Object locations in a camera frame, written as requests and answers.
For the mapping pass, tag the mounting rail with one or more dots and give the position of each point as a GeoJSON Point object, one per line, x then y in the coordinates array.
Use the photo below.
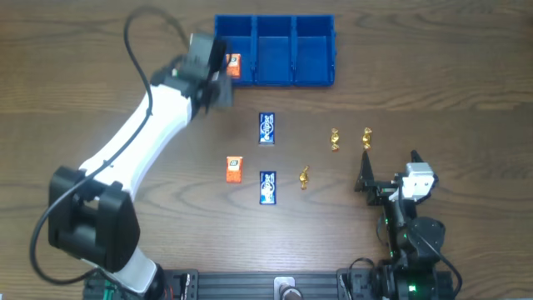
{"type": "Point", "coordinates": [241, 285]}

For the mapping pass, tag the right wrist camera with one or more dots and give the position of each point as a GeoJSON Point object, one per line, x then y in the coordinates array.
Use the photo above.
{"type": "Point", "coordinates": [418, 179]}

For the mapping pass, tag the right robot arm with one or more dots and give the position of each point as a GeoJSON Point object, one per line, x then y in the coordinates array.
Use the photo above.
{"type": "Point", "coordinates": [420, 237]}

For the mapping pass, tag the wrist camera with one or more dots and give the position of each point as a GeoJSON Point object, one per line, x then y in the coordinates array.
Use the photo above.
{"type": "Point", "coordinates": [418, 179]}
{"type": "Point", "coordinates": [200, 52]}

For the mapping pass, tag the blue tray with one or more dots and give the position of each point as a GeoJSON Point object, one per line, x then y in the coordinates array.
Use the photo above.
{"type": "Point", "coordinates": [291, 54]}

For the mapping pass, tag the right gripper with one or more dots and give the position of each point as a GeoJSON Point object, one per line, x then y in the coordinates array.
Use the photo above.
{"type": "Point", "coordinates": [381, 192]}

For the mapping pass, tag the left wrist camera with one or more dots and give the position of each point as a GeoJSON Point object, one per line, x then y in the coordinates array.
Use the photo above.
{"type": "Point", "coordinates": [200, 52]}

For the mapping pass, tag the blue candy pack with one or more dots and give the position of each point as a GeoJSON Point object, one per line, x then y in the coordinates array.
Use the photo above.
{"type": "Point", "coordinates": [266, 128]}
{"type": "Point", "coordinates": [267, 188]}

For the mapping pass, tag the orange candy box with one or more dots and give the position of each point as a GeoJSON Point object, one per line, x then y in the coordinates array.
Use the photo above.
{"type": "Point", "coordinates": [234, 66]}
{"type": "Point", "coordinates": [234, 170]}

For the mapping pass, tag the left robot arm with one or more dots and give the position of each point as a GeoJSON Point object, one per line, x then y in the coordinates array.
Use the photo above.
{"type": "Point", "coordinates": [145, 133]}

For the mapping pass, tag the gold wrapped candy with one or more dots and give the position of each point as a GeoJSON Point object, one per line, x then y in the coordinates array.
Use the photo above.
{"type": "Point", "coordinates": [304, 177]}
{"type": "Point", "coordinates": [366, 138]}
{"type": "Point", "coordinates": [335, 139]}

